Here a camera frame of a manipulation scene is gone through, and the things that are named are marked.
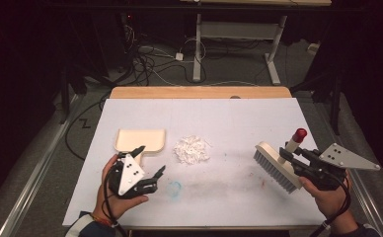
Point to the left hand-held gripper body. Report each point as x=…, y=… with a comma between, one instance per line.
x=130, y=173

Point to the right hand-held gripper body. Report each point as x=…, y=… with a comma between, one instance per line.
x=341, y=158

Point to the cream brush with red cap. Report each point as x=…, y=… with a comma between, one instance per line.
x=278, y=161

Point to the person's left hand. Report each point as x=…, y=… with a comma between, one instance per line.
x=120, y=205

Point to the person's right hand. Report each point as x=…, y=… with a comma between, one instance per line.
x=332, y=200

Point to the pile of white paper scraps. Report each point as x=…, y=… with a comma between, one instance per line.
x=191, y=150

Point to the white table sheet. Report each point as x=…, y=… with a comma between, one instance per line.
x=219, y=118

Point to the wooden table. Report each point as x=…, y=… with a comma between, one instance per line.
x=196, y=92

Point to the white power adapter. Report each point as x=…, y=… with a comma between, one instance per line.
x=179, y=56

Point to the metal floor rail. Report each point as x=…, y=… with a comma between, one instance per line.
x=38, y=171
x=367, y=204

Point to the white desk frame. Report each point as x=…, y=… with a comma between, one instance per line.
x=239, y=29

